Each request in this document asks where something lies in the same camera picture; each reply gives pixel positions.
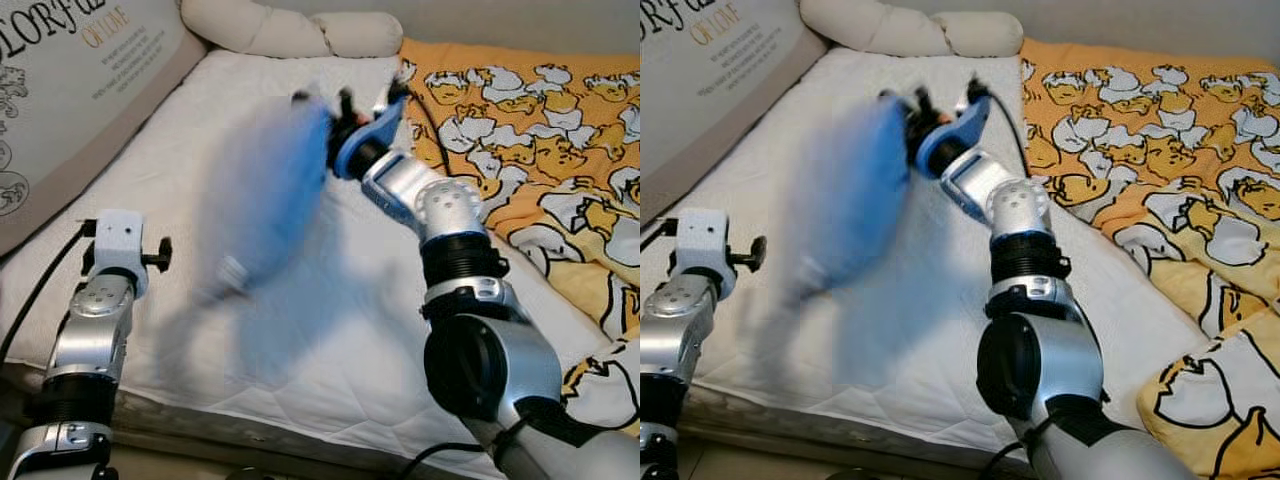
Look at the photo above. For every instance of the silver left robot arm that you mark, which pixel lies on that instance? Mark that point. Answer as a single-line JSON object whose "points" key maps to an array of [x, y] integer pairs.
{"points": [[85, 340], [675, 340]]}

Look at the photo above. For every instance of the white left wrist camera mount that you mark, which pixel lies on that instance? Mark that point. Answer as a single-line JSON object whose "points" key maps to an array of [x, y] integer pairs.
{"points": [[120, 240], [705, 240]]}

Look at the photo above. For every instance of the beige bolster pillow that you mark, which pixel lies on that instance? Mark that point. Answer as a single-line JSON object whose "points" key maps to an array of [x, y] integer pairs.
{"points": [[900, 28], [290, 30]]}

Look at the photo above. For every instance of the white quilted mattress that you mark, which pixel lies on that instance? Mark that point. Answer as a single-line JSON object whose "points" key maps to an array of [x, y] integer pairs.
{"points": [[330, 400], [900, 400]]}

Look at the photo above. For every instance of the white printed pillow grey trim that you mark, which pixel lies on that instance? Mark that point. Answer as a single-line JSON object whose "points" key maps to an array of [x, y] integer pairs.
{"points": [[720, 80], [90, 70]]}

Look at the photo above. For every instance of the grey bed base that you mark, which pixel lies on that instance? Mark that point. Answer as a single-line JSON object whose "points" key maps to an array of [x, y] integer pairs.
{"points": [[200, 435], [800, 435]]}

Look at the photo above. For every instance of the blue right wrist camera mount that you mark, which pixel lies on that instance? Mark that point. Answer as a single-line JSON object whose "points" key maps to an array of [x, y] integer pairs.
{"points": [[955, 135], [375, 135]]}

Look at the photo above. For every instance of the blue fabric garment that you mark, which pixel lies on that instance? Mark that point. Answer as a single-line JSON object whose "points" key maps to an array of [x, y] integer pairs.
{"points": [[270, 190], [850, 190]]}

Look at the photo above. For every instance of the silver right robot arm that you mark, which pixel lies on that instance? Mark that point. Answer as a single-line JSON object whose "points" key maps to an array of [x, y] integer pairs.
{"points": [[1050, 360], [490, 360]]}

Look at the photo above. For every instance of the yellow egg print blanket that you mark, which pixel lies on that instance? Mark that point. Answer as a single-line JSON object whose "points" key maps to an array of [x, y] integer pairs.
{"points": [[540, 140], [1150, 140]]}

